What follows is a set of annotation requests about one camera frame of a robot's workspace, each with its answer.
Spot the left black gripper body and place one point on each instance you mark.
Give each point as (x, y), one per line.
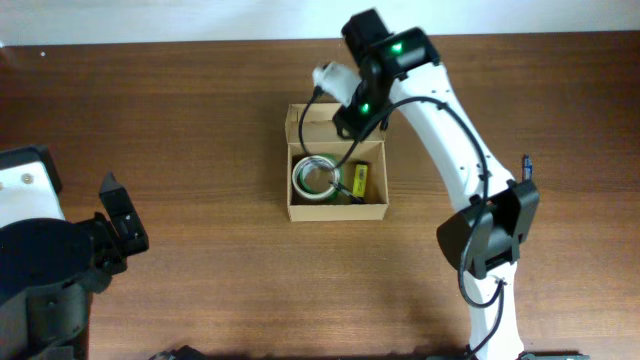
(110, 240)

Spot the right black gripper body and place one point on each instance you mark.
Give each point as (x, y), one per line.
(351, 126)

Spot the yellow highlighter marker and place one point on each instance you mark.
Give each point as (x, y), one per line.
(360, 180)

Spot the brown cardboard box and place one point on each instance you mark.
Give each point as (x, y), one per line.
(311, 131)

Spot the white masking tape roll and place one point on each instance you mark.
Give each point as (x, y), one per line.
(313, 178)

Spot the blue pen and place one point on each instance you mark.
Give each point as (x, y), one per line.
(527, 167)

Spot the dark grey pen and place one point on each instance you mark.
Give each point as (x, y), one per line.
(342, 195)

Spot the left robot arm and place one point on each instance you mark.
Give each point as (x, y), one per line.
(51, 268)

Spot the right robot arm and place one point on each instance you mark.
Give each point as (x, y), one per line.
(493, 212)

